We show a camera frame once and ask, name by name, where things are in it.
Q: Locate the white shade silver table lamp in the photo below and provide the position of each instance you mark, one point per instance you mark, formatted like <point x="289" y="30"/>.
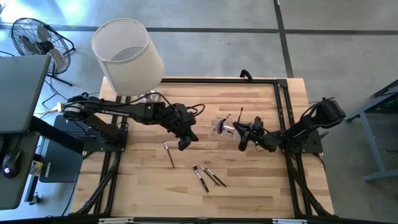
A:
<point x="127" y="71"/>

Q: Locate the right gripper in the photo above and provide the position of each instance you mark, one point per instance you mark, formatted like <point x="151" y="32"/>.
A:
<point x="252" y="132"/>

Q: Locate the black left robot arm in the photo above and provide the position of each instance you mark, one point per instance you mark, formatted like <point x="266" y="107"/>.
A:
<point x="124" y="110"/>

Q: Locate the black curved hook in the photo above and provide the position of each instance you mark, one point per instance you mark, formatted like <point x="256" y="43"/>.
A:
<point x="247" y="74"/>

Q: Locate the white bracket strip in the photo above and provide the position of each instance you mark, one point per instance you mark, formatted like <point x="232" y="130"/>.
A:
<point x="115" y="220"/>
<point x="289" y="221"/>

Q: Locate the black aluminium extrusion frame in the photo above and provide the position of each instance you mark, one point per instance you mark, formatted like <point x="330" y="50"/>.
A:
<point x="217" y="81"/>

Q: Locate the yellow power plug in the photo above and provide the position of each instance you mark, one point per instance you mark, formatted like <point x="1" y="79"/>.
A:
<point x="59" y="107"/>

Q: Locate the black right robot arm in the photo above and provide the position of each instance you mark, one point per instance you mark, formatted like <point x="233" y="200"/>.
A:
<point x="304" y="127"/>

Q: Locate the grey computer monitor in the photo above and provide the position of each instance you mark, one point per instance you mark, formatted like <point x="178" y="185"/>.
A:
<point x="21" y="93"/>

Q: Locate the thin pale-tipped makeup brush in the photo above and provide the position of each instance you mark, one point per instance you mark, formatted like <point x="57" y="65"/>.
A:
<point x="168" y="154"/>

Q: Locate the yellow white label tag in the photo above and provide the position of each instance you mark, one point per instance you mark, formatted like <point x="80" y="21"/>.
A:
<point x="36" y="168"/>

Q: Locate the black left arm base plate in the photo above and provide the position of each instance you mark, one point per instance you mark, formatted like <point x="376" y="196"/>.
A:
<point x="93" y="147"/>

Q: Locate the blue-grey metal table frame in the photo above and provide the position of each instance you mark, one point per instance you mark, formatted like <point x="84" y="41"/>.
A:
<point x="370" y="133"/>

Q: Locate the black caster wheel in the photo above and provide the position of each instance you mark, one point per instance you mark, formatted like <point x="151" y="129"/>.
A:
<point x="35" y="199"/>

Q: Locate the black floor fan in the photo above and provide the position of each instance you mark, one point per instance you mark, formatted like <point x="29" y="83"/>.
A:
<point x="45" y="46"/>

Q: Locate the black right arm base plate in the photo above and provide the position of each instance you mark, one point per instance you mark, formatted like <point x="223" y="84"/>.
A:
<point x="311" y="147"/>

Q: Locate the large powder makeup brush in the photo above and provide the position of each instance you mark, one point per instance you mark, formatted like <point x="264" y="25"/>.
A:
<point x="220" y="126"/>

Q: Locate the clear acrylic organizer box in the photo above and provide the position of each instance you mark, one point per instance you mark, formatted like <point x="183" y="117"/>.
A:
<point x="230" y="133"/>

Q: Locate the dark grey desk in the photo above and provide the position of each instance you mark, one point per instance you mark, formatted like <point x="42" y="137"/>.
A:
<point x="18" y="193"/>

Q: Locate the black computer mouse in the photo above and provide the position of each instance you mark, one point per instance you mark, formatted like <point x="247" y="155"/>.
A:
<point x="12" y="161"/>

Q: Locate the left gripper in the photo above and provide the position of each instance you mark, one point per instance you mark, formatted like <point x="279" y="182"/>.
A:
<point x="178" y="121"/>

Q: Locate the black Husky box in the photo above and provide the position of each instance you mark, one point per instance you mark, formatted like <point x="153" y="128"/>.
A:
<point x="62" y="161"/>

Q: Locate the black diagonal support bar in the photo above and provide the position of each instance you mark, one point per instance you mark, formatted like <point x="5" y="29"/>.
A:
<point x="59" y="135"/>

